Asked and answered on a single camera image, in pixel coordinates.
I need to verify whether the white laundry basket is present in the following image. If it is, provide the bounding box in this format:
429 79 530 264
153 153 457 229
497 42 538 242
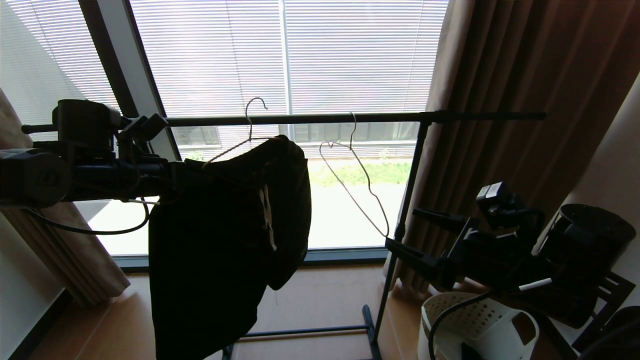
417 291 540 360

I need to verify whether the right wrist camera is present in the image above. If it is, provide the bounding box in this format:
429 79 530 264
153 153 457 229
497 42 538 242
476 181 526 223

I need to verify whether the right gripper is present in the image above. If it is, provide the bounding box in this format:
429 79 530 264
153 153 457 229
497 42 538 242
385 208 536 292

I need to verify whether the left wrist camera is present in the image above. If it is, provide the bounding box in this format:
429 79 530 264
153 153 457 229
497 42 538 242
116 113 170 157

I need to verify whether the black clothes rack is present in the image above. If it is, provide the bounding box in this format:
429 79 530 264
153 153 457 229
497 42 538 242
21 110 547 360

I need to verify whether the black garment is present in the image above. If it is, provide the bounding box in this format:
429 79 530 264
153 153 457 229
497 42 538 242
148 135 312 360

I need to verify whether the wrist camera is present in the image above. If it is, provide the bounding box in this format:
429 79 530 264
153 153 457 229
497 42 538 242
116 113 170 157
476 181 526 223

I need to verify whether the brown curtain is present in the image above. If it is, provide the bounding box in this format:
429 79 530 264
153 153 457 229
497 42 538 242
0 87 131 307
385 0 640 301

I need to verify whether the pink clothes hanger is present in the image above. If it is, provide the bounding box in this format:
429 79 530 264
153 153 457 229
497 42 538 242
201 97 281 169
319 112 391 239

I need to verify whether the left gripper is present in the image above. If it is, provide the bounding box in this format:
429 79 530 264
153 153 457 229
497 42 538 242
122 156 201 201

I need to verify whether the window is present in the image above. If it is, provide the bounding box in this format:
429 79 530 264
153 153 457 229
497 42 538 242
0 0 448 271

